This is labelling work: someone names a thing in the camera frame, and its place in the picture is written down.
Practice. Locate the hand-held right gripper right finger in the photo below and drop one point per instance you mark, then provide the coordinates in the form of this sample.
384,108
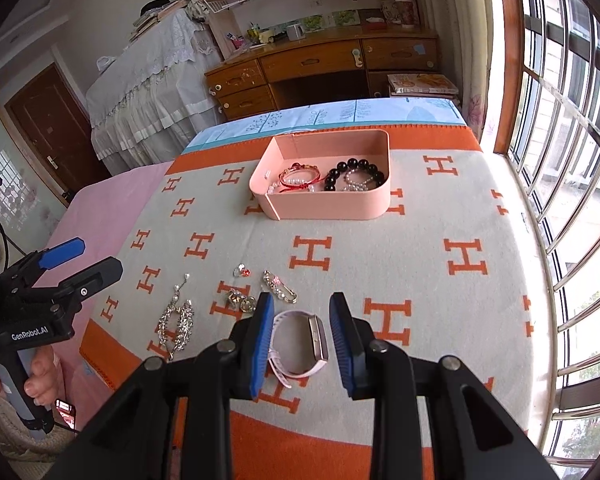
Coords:
341,345

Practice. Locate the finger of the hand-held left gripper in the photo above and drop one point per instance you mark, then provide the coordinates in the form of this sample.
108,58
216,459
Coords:
97,275
62,252

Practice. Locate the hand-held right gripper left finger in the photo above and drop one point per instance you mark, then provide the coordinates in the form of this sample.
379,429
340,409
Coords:
262,345

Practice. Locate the pink band smart watch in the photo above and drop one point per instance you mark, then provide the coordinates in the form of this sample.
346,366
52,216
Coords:
312,340

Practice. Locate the silver crystal brooch pin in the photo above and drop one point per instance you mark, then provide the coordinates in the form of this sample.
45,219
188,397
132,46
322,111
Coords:
280,287

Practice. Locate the silver pearl drop earring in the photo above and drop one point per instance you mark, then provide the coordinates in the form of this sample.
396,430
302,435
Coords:
186,276

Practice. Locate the pink jewelry box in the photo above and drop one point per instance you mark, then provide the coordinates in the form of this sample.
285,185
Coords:
330,205

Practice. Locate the person's left forearm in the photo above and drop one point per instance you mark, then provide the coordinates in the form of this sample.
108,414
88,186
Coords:
20,440

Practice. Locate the person's left hand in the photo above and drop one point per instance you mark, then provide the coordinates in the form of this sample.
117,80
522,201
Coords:
37,377

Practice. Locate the pink bed sheet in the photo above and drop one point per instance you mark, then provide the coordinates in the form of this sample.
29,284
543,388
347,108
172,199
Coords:
105,210

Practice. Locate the glass sliding door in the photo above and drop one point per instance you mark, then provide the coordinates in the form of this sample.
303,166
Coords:
25,200

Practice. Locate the small red-edged device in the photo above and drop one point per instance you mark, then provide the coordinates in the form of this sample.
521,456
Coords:
65,412

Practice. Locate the orange patterned blanket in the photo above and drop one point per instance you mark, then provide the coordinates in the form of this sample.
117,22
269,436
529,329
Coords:
380,260

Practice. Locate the brown wooden door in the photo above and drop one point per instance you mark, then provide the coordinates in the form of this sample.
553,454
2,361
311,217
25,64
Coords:
45,125

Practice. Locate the white lace covered cabinet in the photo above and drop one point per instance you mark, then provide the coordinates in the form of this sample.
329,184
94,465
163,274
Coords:
145,85

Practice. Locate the blue leaf print sheet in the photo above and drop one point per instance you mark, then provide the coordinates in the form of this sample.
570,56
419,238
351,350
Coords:
380,110

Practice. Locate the pile of books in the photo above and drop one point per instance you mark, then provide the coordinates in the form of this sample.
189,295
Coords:
150,22

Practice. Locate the black hat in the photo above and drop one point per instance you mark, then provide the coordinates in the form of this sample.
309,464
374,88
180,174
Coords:
152,7

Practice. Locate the stack of magazines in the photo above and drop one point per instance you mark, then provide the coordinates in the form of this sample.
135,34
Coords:
420,82

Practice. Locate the wooden desk with drawers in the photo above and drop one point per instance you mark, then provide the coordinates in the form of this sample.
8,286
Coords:
305,62

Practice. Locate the desk pen holder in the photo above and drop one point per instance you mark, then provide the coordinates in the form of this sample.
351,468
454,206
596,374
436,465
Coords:
253,34

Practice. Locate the white mug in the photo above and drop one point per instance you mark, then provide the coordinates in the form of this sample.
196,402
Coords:
295,31

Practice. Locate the wooden bookshelf hutch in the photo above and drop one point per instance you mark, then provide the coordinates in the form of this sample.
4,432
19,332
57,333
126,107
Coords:
270,10

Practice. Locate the tissue box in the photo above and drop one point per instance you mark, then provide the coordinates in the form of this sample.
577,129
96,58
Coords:
375,22

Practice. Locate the window with metal grille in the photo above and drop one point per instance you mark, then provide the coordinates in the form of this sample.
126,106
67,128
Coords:
545,85

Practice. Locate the pale curtain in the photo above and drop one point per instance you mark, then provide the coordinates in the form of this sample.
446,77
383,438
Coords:
460,35

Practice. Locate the floral storage jars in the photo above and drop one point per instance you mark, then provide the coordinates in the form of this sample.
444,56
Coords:
405,10

